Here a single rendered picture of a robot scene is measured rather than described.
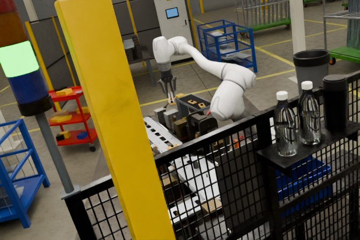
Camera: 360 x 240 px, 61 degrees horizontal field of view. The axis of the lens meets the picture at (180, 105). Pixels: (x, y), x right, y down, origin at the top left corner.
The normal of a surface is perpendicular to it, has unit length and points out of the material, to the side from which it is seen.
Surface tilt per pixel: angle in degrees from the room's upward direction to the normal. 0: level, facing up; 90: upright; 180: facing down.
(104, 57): 90
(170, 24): 90
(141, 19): 90
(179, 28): 90
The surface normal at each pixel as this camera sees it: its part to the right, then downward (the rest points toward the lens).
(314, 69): -0.21, 0.44
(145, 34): 0.11, 0.33
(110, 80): 0.43, 0.23
